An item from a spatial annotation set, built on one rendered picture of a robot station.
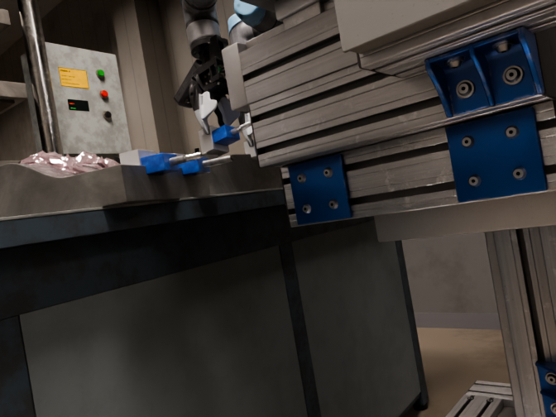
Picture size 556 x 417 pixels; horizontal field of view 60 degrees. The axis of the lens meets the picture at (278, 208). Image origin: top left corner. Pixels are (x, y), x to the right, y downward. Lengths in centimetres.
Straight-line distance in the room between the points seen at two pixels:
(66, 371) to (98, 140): 126
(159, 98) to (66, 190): 304
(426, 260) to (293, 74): 211
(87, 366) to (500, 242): 64
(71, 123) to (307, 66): 136
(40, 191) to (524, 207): 68
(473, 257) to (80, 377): 210
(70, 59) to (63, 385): 140
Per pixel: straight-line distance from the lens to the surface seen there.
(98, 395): 81
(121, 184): 73
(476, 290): 261
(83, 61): 200
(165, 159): 76
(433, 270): 266
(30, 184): 84
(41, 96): 171
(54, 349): 77
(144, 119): 381
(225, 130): 102
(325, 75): 61
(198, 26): 113
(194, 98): 106
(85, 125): 191
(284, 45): 65
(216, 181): 101
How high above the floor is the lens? 75
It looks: level
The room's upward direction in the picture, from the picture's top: 10 degrees counter-clockwise
